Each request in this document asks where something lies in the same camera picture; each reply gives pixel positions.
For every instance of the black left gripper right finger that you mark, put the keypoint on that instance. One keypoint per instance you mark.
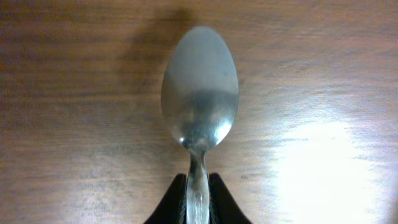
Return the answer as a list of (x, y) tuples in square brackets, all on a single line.
[(224, 209)]

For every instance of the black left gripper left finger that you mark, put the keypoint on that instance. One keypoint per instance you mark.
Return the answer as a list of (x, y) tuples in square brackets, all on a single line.
[(171, 209)]

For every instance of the small metal spoon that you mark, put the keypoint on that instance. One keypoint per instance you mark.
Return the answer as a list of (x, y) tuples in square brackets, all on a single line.
[(199, 102)]

